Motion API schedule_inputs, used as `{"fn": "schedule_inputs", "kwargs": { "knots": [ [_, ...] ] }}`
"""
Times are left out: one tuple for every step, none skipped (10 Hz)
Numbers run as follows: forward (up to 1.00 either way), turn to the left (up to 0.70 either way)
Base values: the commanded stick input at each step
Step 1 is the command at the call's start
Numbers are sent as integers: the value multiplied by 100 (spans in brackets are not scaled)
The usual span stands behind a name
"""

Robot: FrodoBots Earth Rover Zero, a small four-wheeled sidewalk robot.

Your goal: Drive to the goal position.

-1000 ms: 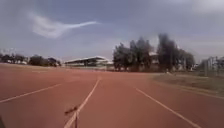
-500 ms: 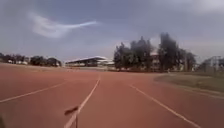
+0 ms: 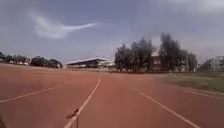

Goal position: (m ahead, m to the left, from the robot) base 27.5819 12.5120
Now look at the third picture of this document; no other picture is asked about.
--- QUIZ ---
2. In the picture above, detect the group of tall trees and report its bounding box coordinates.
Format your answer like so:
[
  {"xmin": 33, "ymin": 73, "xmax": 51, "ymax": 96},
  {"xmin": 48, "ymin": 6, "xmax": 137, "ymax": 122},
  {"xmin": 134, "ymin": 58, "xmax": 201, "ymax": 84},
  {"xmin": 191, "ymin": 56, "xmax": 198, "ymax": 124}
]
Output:
[{"xmin": 113, "ymin": 32, "xmax": 199, "ymax": 73}]

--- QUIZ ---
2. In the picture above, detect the robot's own part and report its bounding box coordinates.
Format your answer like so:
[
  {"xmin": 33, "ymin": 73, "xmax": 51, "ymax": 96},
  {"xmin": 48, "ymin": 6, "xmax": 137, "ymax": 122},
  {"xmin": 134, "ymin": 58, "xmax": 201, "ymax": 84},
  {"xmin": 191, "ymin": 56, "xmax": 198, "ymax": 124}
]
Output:
[{"xmin": 65, "ymin": 107, "xmax": 81, "ymax": 128}]

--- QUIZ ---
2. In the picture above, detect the grandstand building with slanted roof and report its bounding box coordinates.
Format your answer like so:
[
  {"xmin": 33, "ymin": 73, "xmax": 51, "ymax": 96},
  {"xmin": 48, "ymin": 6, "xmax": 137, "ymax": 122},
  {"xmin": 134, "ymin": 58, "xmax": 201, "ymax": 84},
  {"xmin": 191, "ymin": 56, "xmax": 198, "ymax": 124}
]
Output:
[{"xmin": 65, "ymin": 56, "xmax": 116, "ymax": 70}]

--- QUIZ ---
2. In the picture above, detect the pale low building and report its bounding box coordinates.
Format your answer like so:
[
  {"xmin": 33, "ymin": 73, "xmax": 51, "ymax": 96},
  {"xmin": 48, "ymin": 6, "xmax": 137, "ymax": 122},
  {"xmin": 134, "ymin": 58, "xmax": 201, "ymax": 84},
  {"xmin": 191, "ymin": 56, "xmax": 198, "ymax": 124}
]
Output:
[{"xmin": 199, "ymin": 55, "xmax": 224, "ymax": 73}]

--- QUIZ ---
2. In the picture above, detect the distant row of trees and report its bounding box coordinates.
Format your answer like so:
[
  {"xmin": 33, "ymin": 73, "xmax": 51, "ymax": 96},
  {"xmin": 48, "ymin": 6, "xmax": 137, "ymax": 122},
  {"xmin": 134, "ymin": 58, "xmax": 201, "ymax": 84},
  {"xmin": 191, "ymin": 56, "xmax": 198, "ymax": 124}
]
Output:
[{"xmin": 0, "ymin": 51, "xmax": 64, "ymax": 70}]

